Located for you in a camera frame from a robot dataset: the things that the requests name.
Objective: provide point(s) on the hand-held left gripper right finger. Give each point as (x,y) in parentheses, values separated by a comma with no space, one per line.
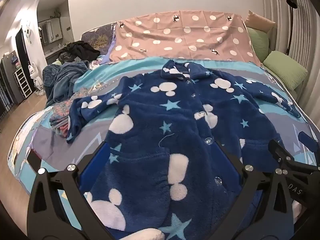
(232,163)

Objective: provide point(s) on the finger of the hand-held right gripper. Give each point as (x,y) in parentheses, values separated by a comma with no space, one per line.
(278,151)
(308,141)

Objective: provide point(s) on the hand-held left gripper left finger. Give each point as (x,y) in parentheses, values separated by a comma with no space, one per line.
(96,162)

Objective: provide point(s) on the blue fleece pajama top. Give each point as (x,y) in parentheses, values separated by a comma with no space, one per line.
(155,120)

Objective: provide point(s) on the dark clothes pile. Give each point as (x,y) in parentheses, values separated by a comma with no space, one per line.
(80,50)

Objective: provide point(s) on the floral folded cloth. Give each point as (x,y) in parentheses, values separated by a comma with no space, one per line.
(61,115)

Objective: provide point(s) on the large green pillow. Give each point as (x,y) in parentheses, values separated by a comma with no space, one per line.
(285,67)

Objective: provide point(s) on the beige curtain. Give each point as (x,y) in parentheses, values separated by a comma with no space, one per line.
(307,42)

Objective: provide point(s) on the white bear figurine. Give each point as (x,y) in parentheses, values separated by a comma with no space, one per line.
(36,80)

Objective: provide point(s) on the white shelf rack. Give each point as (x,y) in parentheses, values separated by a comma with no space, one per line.
(22,82)

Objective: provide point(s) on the small green pillow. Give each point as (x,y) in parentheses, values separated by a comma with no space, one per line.
(258,42)

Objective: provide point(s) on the purple patterned pillow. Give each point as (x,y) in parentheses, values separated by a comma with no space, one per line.
(100,37)

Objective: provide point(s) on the beige pillow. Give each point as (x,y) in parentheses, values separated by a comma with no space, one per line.
(260,20)

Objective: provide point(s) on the pink polka dot sheet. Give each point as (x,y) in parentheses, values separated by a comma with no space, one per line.
(175,42)

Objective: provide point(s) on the black floor lamp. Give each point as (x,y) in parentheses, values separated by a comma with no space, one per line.
(291,1)

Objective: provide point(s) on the grey wall cabinet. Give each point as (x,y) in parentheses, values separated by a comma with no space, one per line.
(51,31)

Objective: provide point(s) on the white wall clock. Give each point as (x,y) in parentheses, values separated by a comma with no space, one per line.
(28,32)

